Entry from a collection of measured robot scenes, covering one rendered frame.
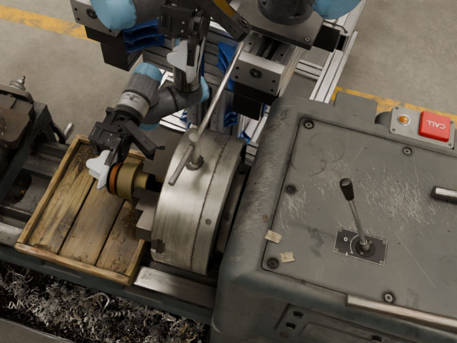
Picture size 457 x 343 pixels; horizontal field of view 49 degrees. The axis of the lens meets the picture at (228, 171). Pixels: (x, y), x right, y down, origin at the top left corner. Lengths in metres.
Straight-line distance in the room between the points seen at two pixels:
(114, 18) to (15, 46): 2.04
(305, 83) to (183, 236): 1.65
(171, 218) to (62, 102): 1.82
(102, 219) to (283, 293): 0.62
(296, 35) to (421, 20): 2.10
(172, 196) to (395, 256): 0.43
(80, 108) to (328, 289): 2.02
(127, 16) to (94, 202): 0.53
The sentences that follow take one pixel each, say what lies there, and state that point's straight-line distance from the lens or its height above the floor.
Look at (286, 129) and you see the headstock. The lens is 1.05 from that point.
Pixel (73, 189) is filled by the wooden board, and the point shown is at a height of 0.88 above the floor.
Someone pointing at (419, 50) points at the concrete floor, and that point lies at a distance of 3.21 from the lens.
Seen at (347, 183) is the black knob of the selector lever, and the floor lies 1.40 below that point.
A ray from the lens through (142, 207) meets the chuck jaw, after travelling 1.10.
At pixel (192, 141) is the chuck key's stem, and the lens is 0.93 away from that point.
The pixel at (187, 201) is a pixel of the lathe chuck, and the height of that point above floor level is 1.22.
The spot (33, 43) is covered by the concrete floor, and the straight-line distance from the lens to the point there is 3.07.
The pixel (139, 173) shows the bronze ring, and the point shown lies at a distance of 1.15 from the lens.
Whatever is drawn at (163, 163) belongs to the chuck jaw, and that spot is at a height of 1.14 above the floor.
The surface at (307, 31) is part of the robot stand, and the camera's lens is 1.38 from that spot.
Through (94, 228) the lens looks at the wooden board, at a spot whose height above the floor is 0.89.
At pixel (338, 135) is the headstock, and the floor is 1.25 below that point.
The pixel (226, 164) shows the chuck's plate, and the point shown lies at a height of 1.24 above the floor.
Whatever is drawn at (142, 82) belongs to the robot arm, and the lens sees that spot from 1.29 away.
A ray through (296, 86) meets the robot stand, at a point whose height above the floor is 0.21.
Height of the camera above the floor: 2.09
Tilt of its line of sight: 59 degrees down
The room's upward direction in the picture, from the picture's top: 6 degrees clockwise
